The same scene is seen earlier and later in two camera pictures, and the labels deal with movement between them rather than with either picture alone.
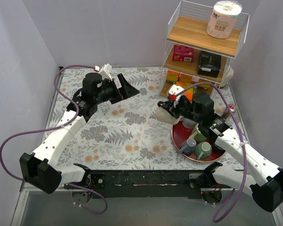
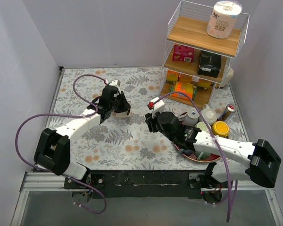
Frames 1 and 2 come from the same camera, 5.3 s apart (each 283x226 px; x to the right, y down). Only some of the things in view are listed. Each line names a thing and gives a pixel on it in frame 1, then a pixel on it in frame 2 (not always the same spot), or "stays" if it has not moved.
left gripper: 119,91 -> 119,101
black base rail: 149,183 stays
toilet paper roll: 222,19 stays
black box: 209,64 stays
